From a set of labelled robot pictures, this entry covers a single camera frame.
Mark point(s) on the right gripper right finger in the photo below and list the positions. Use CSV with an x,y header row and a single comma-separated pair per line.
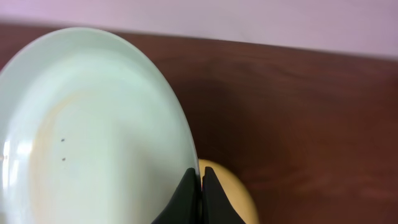
x,y
216,207

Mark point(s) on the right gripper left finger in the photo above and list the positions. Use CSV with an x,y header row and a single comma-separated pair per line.
x,y
182,207

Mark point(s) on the yellow plate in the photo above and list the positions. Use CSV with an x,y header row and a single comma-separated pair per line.
x,y
236,192

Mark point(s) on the light blue plate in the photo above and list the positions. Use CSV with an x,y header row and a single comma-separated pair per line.
x,y
91,132

